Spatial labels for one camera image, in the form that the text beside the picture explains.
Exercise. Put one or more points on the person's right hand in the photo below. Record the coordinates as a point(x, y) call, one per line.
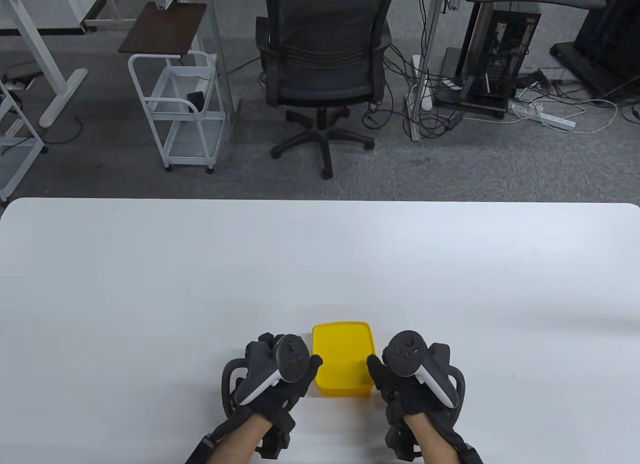
point(400, 399)

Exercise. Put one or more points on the person's left hand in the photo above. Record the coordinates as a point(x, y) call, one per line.
point(280, 399)

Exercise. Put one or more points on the yellow plastic food container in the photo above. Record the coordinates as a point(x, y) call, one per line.
point(345, 389)

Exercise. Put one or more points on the yellow plastic container lid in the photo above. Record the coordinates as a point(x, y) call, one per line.
point(345, 351)

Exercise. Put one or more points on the person's left forearm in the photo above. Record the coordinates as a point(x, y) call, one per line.
point(240, 439)

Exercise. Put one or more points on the person's right forearm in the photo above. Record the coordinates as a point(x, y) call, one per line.
point(435, 439)

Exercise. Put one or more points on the black left hand controller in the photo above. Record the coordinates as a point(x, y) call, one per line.
point(292, 356)

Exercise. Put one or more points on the black hand controller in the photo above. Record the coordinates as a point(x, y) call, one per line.
point(292, 356)
point(406, 351)

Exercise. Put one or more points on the black right hand controller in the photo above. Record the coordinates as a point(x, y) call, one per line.
point(406, 351)

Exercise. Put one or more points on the small black box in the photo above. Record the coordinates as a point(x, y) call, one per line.
point(196, 99)

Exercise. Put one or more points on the long white power strip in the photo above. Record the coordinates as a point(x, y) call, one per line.
point(422, 84)

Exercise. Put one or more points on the white metal trolley cart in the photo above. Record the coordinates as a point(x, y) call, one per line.
point(150, 104)

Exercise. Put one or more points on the black mesh office chair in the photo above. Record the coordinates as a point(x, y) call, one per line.
point(325, 49)

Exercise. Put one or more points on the black computer tower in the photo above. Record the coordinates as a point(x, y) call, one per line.
point(500, 49)

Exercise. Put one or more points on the dark brown board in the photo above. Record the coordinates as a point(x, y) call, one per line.
point(165, 29)

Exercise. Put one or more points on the white desk with T-leg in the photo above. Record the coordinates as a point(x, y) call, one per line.
point(55, 79)

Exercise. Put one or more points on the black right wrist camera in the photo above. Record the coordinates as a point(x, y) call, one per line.
point(402, 441)

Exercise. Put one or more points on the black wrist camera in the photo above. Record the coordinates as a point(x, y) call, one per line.
point(402, 441)
point(275, 441)

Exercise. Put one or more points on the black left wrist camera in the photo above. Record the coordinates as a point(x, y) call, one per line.
point(275, 441)

